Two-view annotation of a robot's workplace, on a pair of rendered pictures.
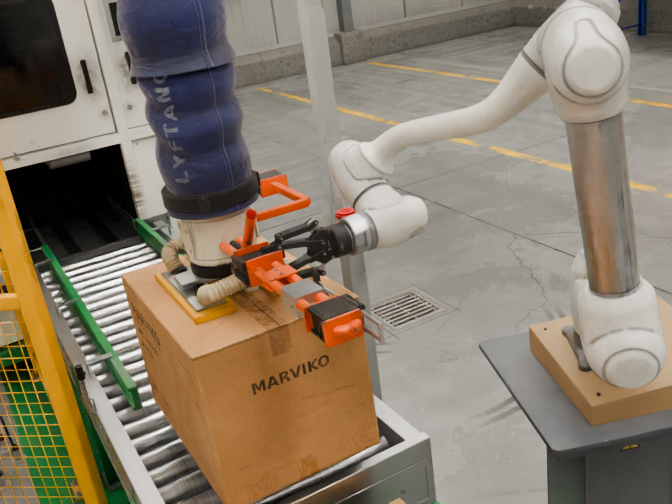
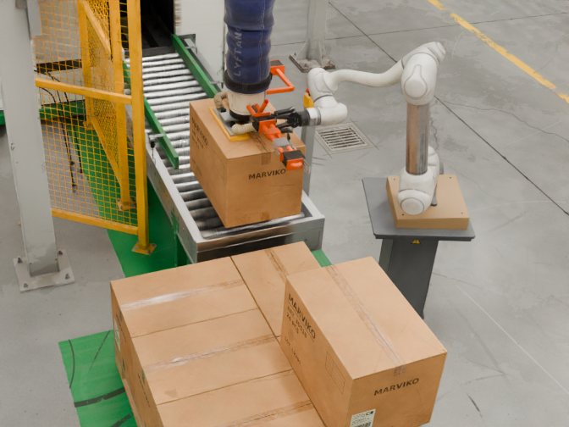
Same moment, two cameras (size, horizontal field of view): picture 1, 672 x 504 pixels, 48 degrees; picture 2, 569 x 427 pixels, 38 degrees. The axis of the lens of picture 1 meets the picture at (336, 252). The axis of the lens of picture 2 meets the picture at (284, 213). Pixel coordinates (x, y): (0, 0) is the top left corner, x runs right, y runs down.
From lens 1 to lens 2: 2.26 m
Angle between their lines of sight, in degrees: 13
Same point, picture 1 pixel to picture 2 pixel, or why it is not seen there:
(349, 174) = (315, 86)
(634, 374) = (412, 208)
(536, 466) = not seen: hidden behind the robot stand
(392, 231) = (328, 120)
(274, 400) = (256, 184)
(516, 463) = (376, 246)
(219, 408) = (233, 181)
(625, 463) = (411, 250)
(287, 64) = not seen: outside the picture
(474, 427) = (360, 223)
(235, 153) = (264, 66)
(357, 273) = not seen: hidden behind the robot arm
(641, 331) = (420, 191)
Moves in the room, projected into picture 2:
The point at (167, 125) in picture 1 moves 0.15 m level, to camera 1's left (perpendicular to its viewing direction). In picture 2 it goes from (236, 49) to (204, 46)
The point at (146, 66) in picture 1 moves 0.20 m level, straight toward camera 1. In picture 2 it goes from (234, 22) to (238, 41)
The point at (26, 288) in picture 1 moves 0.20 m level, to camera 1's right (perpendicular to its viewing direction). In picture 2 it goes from (137, 96) to (175, 99)
